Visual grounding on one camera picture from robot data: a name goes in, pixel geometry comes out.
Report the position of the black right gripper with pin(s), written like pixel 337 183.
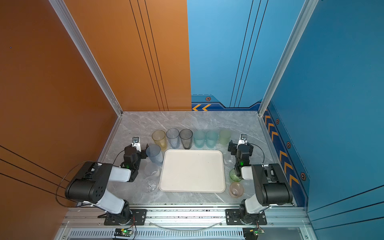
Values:
pixel 240 146

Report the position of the clear small glass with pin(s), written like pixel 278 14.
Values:
pixel 229 164

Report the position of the light blue plastic cup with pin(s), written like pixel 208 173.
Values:
pixel 154 153

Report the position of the clear dimpled cup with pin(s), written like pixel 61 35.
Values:
pixel 152 170

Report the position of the green small glass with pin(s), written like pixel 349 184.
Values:
pixel 234 177

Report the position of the clear faceted glass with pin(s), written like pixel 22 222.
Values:
pixel 150 184

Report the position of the pink small glass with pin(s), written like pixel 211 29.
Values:
pixel 236 190

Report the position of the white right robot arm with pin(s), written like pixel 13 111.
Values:
pixel 270 183

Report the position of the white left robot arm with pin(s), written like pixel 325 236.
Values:
pixel 89 186

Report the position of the white rectangular tray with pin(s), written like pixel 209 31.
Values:
pixel 193 171

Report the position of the light green tall cup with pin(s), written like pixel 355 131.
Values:
pixel 225 137

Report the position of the yellow tall plastic cup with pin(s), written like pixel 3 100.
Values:
pixel 159 137

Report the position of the teal tall cup right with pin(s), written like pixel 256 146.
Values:
pixel 212 138

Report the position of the teal tall cup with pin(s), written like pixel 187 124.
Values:
pixel 199 139
pixel 212 138

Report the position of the teal tall cup left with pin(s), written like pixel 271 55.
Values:
pixel 199 139

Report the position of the blue-grey tall plastic cup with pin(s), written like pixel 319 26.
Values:
pixel 173 136

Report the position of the dark grey tall cup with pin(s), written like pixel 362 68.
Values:
pixel 186 136

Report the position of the left green circuit board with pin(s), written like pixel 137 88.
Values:
pixel 123 233

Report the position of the green circuit board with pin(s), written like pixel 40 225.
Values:
pixel 252 233
pixel 123 233

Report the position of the right green circuit board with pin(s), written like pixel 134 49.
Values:
pixel 252 233

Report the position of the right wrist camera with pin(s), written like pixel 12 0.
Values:
pixel 243 139

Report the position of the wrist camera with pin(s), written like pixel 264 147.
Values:
pixel 136 143
pixel 243 139

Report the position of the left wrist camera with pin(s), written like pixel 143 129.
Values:
pixel 136 143

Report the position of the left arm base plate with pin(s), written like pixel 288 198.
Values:
pixel 137 217

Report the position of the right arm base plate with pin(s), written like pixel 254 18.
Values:
pixel 236 217

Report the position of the aluminium frame rail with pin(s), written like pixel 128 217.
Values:
pixel 188 216

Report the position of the left aluminium corner post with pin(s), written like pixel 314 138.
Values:
pixel 75 34

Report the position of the aluminium corner post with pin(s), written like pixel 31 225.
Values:
pixel 295 36
pixel 75 34

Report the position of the right aluminium corner post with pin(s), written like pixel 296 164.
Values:
pixel 295 36

